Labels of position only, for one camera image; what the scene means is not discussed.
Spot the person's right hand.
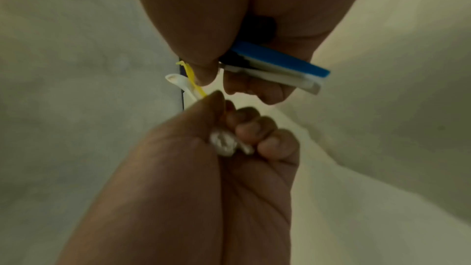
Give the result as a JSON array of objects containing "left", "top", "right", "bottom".
[{"left": 125, "top": 0, "right": 376, "bottom": 106}]

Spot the person's left hand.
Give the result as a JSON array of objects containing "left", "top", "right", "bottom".
[{"left": 54, "top": 90, "right": 301, "bottom": 265}]

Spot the white tissue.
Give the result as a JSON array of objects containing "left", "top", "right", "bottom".
[{"left": 209, "top": 130, "right": 256, "bottom": 159}]

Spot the yellow plastic fork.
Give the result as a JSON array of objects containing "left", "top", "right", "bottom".
[{"left": 175, "top": 60, "right": 209, "bottom": 99}]

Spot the blue plastic fork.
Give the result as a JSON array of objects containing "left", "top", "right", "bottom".
[{"left": 220, "top": 40, "right": 331, "bottom": 80}]

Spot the white table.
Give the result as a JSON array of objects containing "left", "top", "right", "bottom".
[{"left": 180, "top": 0, "right": 471, "bottom": 265}]

